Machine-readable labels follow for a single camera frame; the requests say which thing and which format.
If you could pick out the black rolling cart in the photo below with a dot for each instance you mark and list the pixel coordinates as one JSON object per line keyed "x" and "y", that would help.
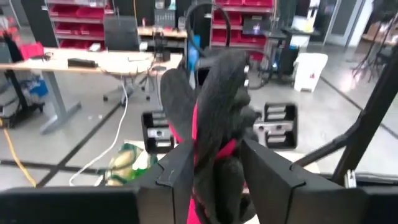
{"x": 18, "y": 102}

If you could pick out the black aluminium rig frame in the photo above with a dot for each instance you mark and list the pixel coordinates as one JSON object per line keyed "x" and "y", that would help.
{"x": 373, "y": 115}

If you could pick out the black keyboard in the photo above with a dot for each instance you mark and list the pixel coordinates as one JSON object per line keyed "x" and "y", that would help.
{"x": 82, "y": 63}

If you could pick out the beige green-trimmed gardening bag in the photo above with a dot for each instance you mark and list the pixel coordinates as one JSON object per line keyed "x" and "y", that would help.
{"x": 122, "y": 161}

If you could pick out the silver aluminium bracket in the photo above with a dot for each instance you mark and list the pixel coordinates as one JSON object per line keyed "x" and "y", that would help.
{"x": 349, "y": 179}

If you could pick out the red storage bins shelf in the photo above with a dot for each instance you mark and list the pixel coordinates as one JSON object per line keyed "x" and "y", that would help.
{"x": 81, "y": 29}
{"x": 224, "y": 35}

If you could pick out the black office chair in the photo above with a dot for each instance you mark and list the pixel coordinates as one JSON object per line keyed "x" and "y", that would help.
{"x": 121, "y": 34}

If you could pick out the wooden desk grey legs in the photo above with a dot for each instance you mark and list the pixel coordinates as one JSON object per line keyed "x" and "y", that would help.
{"x": 118, "y": 60}

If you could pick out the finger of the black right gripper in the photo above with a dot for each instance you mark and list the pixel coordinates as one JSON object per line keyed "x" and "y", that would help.
{"x": 295, "y": 127}
{"x": 144, "y": 124}

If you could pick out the grey glass door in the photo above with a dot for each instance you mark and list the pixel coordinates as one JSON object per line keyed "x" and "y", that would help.
{"x": 342, "y": 21}

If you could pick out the white trash bin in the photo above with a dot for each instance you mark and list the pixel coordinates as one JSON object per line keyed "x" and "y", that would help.
{"x": 309, "y": 73}

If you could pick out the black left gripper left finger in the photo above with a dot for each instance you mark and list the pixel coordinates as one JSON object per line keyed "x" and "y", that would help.
{"x": 168, "y": 193}

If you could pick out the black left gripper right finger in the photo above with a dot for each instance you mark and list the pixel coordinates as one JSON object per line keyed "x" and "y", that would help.
{"x": 280, "y": 196}

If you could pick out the small red bin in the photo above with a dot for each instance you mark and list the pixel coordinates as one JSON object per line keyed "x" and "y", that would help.
{"x": 31, "y": 50}

